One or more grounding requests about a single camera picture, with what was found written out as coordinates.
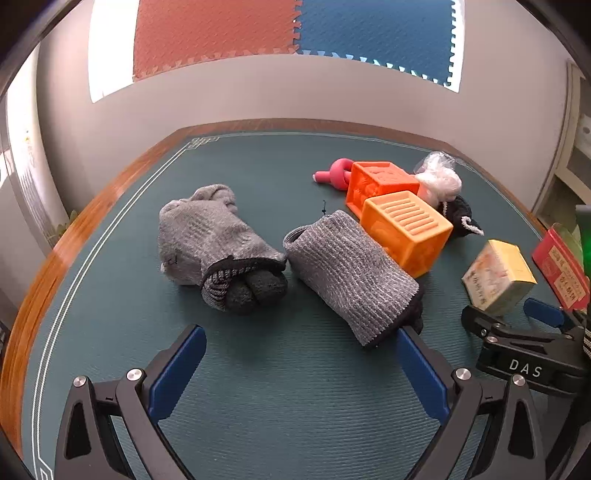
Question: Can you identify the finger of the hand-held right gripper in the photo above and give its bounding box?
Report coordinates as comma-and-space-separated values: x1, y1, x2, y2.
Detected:
462, 305, 513, 344
524, 298, 583, 334

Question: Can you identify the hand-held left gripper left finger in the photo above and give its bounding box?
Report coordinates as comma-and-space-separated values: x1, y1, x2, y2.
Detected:
54, 324, 208, 480

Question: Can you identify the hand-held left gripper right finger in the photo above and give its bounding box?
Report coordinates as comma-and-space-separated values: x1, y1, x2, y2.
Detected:
394, 325, 550, 480

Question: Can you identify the red tin container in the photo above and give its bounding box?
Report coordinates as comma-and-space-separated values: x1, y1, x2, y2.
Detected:
531, 224, 591, 311

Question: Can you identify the yellow printed box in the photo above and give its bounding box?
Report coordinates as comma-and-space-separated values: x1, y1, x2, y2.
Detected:
462, 239, 537, 317

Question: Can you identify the light orange toy cube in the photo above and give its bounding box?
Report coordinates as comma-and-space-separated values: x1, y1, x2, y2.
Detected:
360, 190, 454, 278

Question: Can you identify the black knit pouch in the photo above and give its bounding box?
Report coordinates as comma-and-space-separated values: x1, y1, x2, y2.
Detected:
436, 195, 485, 241

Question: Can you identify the grey ribbed sock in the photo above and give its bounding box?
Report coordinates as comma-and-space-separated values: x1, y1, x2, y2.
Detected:
283, 210, 424, 349

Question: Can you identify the grey sock pair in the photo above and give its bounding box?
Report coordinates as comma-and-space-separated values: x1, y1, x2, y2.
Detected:
158, 184, 289, 316

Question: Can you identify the white plastic bag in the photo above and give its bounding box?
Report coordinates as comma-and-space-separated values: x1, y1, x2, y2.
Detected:
413, 152, 463, 206

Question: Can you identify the red-orange toy cube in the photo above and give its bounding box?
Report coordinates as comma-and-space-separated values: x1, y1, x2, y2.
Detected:
345, 161, 421, 217

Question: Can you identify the green plastic object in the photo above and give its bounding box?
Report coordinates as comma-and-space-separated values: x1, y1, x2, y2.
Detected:
575, 205, 591, 264

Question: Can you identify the beige cabinet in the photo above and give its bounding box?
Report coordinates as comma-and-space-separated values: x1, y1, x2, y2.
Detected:
531, 60, 591, 232

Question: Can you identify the pink knotted rubber toy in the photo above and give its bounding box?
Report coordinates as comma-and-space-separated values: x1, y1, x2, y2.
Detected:
314, 158, 354, 191

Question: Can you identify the blue foam wall mat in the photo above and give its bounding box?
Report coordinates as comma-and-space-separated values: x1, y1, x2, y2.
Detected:
295, 0, 465, 88

